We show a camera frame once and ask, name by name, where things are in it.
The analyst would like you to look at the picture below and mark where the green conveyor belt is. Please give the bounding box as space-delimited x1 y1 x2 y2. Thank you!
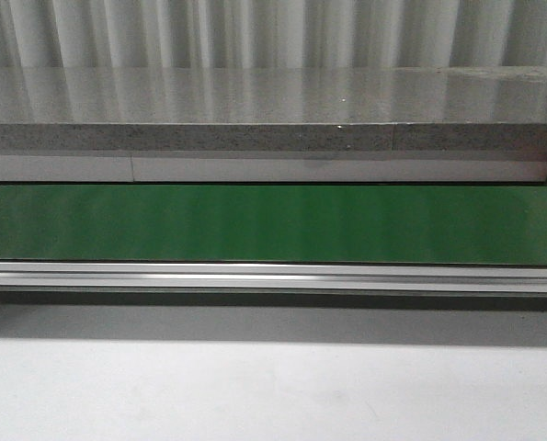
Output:
0 184 547 266

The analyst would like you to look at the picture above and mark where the grey speckled stone counter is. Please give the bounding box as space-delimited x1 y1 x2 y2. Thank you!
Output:
0 68 547 153

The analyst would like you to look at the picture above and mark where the white panel under counter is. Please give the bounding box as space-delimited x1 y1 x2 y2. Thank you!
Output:
0 151 547 183

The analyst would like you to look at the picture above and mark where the white pleated curtain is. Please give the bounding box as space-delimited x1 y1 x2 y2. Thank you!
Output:
0 1 547 68

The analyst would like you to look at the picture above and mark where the aluminium conveyor frame rail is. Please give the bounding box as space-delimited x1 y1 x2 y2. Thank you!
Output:
0 262 547 296

